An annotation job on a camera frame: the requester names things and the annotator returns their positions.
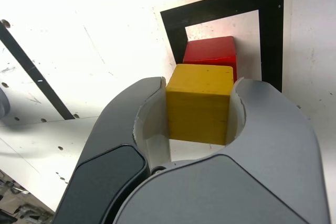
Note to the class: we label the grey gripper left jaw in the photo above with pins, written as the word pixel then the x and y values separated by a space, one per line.
pixel 105 155

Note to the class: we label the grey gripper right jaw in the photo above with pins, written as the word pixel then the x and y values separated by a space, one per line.
pixel 262 169

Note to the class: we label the yellow cube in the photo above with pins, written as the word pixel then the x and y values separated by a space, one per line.
pixel 199 103

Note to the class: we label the red cube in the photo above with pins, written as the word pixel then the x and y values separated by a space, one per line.
pixel 210 48

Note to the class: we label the black tape square outline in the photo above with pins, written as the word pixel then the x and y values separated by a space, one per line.
pixel 173 24

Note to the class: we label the black tape strip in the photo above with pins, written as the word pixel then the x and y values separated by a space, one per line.
pixel 31 69

